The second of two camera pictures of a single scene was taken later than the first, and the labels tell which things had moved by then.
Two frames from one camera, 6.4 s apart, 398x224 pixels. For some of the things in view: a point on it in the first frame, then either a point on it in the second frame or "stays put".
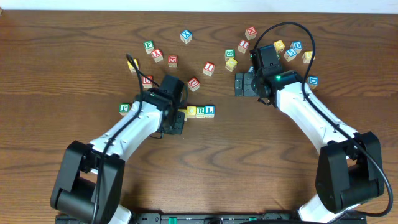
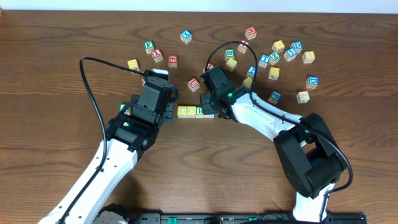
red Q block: x=173 y=61 stays put
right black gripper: x=245 y=84 to x=204 y=102
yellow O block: x=191 y=112 stays put
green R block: x=200 y=112 stays put
